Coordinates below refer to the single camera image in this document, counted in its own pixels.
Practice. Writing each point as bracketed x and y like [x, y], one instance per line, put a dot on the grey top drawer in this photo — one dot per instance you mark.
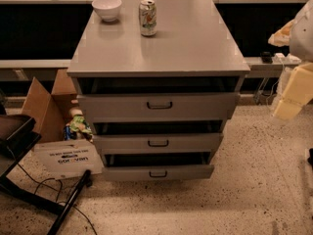
[157, 107]

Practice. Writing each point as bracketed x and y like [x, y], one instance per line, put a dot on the black stand with tray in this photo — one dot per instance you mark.
[17, 138]

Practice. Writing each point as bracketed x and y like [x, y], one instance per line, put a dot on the white power strip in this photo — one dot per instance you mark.
[289, 58]

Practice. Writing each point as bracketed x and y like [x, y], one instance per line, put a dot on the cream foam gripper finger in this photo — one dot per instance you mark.
[294, 91]

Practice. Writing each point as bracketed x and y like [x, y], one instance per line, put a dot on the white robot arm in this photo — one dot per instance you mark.
[297, 34]

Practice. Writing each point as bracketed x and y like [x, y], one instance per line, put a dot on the grey middle drawer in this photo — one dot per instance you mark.
[157, 143]

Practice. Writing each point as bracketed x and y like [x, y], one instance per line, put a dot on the grey bottom drawer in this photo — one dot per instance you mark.
[173, 166]

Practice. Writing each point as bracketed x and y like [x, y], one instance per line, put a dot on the white green soda can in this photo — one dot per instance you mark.
[148, 17]

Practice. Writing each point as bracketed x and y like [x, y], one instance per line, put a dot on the brown cardboard box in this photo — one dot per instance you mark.
[62, 158]

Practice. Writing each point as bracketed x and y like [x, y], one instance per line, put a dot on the green toy figure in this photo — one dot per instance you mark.
[77, 128]

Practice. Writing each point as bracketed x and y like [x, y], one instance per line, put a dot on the grey drawer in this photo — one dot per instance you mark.
[157, 107]
[157, 143]
[173, 166]

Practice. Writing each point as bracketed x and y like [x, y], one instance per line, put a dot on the black adapter on ledge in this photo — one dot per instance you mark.
[266, 57]

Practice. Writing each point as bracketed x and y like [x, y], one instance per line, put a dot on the grey drawer cabinet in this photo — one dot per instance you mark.
[192, 52]

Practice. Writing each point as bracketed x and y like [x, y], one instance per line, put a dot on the white ceramic bowl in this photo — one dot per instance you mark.
[107, 10]

